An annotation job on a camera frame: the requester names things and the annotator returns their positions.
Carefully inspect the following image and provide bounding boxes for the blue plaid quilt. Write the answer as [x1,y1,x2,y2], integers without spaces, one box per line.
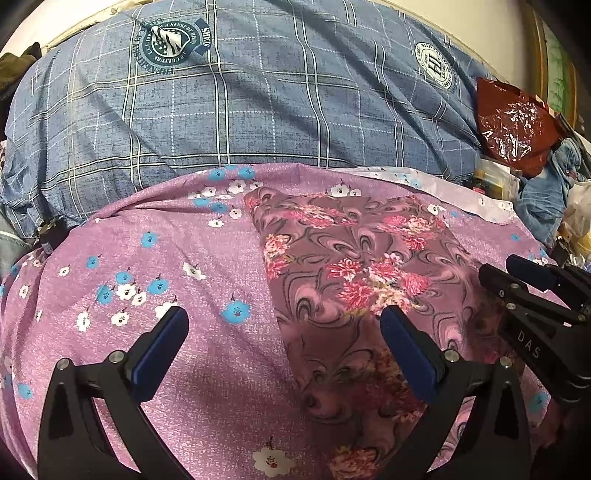
[0,0,488,234]

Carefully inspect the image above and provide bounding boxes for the pale plastic bag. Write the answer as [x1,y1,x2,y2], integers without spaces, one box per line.
[561,179,591,238]

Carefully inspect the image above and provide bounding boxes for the clear plastic container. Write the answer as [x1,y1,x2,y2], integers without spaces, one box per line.
[471,156,522,202]

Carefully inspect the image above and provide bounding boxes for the red plastic bag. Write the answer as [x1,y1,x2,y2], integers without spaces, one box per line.
[475,76,568,177]

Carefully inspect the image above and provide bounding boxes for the pink floral small garment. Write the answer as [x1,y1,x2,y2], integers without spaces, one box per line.
[244,187,520,480]

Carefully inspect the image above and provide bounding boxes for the purple flowered bed sheet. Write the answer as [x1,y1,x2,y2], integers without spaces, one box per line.
[0,162,561,480]

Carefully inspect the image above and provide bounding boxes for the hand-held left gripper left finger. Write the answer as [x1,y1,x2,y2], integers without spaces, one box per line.
[37,305,195,480]

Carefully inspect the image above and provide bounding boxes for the dark strap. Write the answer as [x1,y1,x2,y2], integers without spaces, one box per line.
[36,216,68,256]

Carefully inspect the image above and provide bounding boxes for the gold picture frame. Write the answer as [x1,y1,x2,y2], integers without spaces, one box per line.
[525,7,581,127]

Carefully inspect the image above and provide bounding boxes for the grey cloth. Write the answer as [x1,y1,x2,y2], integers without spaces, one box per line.
[0,215,33,271]

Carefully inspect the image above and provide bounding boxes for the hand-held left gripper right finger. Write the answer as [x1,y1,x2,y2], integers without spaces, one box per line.
[379,305,533,480]

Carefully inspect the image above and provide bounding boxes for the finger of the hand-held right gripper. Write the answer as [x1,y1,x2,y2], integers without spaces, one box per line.
[478,262,591,325]
[505,253,591,306]

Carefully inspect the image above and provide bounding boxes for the olive green cloth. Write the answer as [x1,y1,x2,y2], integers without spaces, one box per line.
[0,42,43,86]

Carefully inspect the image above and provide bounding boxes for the blue denim clothes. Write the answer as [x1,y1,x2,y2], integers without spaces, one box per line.
[514,137,586,247]

